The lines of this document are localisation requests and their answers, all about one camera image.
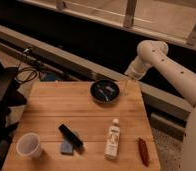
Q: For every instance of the black rectangular remote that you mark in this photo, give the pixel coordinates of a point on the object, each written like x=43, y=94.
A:
x=70, y=136

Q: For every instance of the red pocket knife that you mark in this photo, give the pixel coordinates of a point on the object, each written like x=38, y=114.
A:
x=143, y=152

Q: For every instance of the dark ceramic bowl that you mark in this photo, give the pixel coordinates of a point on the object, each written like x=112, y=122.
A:
x=104, y=91

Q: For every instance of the white plastic cup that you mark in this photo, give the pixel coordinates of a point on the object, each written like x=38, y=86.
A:
x=29, y=145

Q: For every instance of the white lotion bottle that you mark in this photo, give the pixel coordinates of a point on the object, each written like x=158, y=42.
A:
x=112, y=142

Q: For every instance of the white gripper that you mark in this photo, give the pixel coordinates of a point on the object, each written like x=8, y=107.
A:
x=136, y=70

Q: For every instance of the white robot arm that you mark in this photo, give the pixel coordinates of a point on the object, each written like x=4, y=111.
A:
x=154, y=54

